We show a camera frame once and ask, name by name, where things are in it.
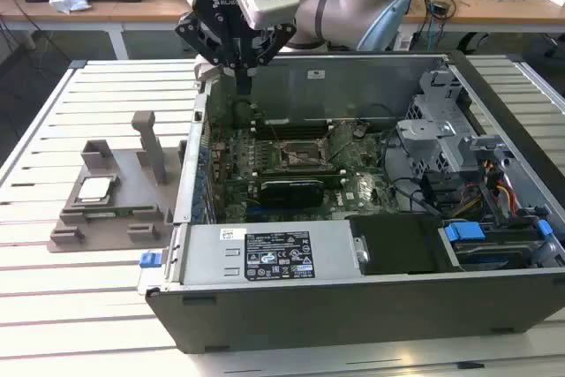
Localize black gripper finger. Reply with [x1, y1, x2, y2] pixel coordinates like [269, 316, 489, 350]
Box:
[175, 14, 245, 95]
[244, 22, 298, 95]

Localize silver CPU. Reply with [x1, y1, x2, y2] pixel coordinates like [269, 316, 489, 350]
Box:
[77, 177, 117, 204]

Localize CPU socket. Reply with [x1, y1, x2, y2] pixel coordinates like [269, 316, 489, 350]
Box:
[275, 140, 331, 171]

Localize black round component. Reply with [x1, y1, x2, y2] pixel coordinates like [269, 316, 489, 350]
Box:
[232, 94, 253, 127]

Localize black RAM slot bank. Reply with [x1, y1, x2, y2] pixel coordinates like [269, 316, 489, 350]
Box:
[258, 166, 346, 187]
[252, 117, 333, 140]

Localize green motherboard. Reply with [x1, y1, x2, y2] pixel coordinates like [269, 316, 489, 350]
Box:
[207, 120, 398, 223]

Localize crumpled white paper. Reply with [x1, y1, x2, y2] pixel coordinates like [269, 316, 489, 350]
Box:
[48, 0, 93, 15]

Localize black graphics card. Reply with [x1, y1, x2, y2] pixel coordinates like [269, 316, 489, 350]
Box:
[258, 178, 324, 210]

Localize grey parts rack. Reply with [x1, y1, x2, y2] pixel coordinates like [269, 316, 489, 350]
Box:
[47, 110, 189, 254]

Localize green RAM stick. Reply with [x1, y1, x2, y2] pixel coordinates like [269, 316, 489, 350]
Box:
[83, 206, 154, 220]

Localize metal drive cage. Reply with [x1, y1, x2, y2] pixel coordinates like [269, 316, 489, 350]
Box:
[395, 67, 513, 179]

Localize grey power supply unit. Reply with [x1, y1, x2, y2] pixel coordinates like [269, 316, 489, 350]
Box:
[178, 220, 367, 286]

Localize black plastic shroud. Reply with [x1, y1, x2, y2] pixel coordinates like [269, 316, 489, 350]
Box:
[346, 213, 460, 275]

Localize hard disk in blue carrier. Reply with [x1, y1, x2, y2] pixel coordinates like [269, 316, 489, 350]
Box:
[439, 222, 547, 272]

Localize open black PC case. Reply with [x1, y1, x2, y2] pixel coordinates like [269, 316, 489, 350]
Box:
[136, 49, 565, 354]

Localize pale grey case handle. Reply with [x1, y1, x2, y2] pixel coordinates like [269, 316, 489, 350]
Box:
[193, 54, 229, 85]

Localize red yellow wire bundle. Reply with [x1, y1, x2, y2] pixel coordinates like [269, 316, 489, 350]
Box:
[483, 160, 518, 214]

